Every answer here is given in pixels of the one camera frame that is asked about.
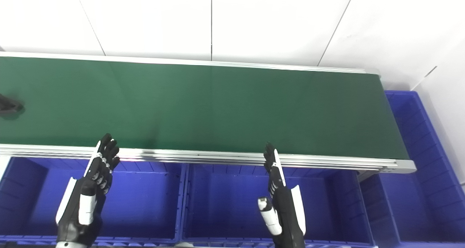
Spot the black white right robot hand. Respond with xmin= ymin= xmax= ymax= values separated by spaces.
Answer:
xmin=258 ymin=143 xmax=306 ymax=248

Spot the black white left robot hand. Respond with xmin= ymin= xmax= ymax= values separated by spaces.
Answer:
xmin=56 ymin=133 xmax=121 ymax=245

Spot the black flanged machine part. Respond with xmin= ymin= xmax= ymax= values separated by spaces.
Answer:
xmin=0 ymin=94 xmax=25 ymax=118

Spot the green conveyor belt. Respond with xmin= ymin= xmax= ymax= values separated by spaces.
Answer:
xmin=0 ymin=52 xmax=417 ymax=174
xmin=0 ymin=56 xmax=411 ymax=160

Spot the large blue plastic bin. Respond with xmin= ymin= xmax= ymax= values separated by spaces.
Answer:
xmin=358 ymin=90 xmax=465 ymax=248

